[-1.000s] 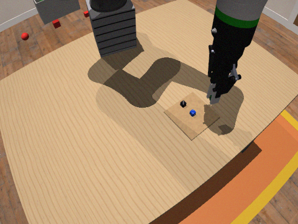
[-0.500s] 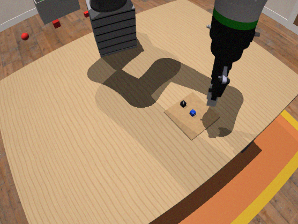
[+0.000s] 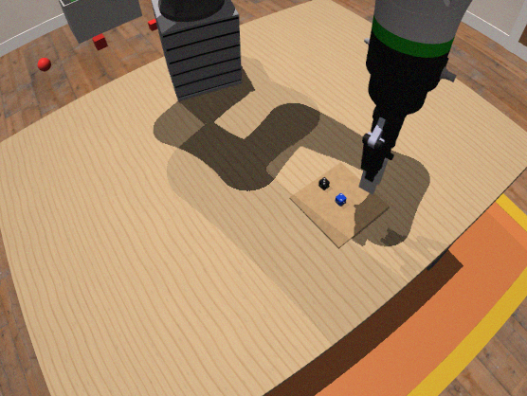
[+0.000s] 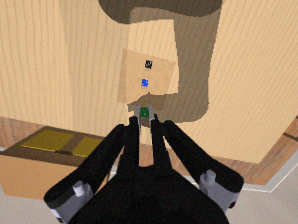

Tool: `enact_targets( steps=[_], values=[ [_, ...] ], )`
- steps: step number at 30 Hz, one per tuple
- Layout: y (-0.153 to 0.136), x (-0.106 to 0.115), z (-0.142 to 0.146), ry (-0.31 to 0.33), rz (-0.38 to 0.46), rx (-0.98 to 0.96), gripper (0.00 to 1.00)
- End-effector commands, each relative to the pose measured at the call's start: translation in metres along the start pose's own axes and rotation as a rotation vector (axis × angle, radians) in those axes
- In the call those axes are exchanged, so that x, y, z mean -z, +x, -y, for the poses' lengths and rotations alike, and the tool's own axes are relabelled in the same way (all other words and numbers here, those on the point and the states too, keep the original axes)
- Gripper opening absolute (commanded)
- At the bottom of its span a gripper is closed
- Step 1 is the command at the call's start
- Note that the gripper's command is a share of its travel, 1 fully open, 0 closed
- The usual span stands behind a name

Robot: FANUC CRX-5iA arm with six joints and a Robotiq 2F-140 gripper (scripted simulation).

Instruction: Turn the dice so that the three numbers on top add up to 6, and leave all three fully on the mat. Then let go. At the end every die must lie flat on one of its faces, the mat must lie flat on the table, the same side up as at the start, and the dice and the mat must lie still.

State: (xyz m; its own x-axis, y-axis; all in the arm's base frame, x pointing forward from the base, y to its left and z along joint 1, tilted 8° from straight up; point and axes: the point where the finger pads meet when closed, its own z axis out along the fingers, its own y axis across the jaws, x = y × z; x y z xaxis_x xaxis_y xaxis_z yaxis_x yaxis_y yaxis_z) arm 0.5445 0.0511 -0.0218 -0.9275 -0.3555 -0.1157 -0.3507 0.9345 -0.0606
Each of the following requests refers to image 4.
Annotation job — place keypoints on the green die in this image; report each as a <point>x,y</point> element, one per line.
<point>144,112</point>

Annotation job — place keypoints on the blue die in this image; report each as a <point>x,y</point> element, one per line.
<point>144,82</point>

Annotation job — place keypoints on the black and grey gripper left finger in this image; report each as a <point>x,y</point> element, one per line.
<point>70,194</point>

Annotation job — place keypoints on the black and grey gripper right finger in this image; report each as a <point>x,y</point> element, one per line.
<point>219,182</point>

